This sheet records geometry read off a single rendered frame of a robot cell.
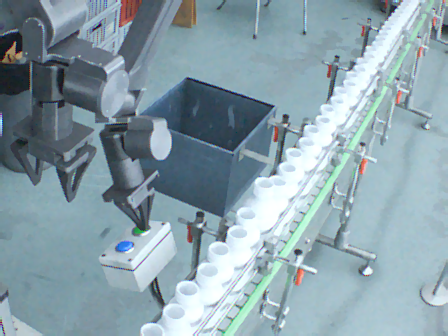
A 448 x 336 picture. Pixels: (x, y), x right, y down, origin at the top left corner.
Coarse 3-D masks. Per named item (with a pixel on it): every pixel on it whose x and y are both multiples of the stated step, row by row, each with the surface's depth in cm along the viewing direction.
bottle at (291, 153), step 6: (288, 150) 144; (294, 150) 145; (288, 156) 142; (294, 156) 145; (300, 156) 143; (288, 162) 143; (294, 162) 142; (300, 162) 144; (300, 168) 145; (276, 174) 146; (300, 174) 144; (300, 180) 145; (300, 186) 146; (294, 210) 150
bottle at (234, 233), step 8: (232, 232) 122; (240, 232) 122; (232, 240) 119; (240, 240) 119; (232, 248) 120; (240, 248) 120; (248, 248) 123; (232, 256) 121; (240, 256) 121; (248, 256) 122; (232, 264) 121; (240, 264) 121; (232, 280) 123; (240, 280) 124; (240, 288) 126; (232, 296) 126
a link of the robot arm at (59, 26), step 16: (16, 0) 70; (32, 0) 69; (48, 0) 69; (64, 0) 71; (80, 0) 73; (16, 16) 71; (48, 16) 69; (64, 16) 71; (80, 16) 73; (48, 32) 70; (64, 32) 72
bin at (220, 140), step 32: (160, 96) 200; (192, 96) 214; (224, 96) 209; (192, 128) 221; (224, 128) 215; (256, 128) 191; (160, 160) 192; (192, 160) 187; (224, 160) 182; (256, 160) 202; (160, 192) 198; (192, 192) 192; (224, 192) 187
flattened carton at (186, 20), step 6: (186, 0) 463; (192, 0) 461; (180, 6) 469; (186, 6) 467; (192, 6) 465; (180, 12) 473; (186, 12) 470; (192, 12) 469; (174, 18) 478; (180, 18) 476; (186, 18) 474; (192, 18) 473; (180, 24) 479; (186, 24) 477
